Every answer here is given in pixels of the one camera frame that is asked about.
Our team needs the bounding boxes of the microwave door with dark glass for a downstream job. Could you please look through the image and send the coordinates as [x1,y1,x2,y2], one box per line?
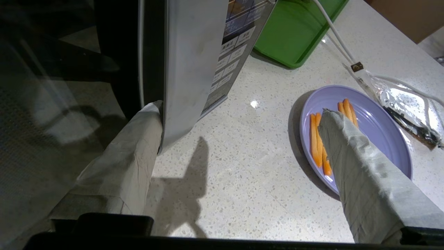
[0,0,230,243]

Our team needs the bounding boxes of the lavender plastic plate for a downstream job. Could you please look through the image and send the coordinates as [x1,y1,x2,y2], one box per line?
[299,85,413,195]

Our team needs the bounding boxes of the green plastic tray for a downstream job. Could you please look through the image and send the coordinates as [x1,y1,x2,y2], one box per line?
[250,0,349,69]

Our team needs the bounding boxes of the white power cable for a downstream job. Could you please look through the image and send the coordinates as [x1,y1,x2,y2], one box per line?
[312,0,444,106]

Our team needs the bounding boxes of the silver microwave oven body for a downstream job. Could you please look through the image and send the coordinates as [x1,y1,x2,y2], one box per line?
[199,0,278,120]

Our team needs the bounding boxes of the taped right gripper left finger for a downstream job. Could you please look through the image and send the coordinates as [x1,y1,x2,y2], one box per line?
[49,101,163,223]

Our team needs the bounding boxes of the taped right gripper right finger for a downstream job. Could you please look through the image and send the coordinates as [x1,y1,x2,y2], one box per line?
[318,108,444,243]

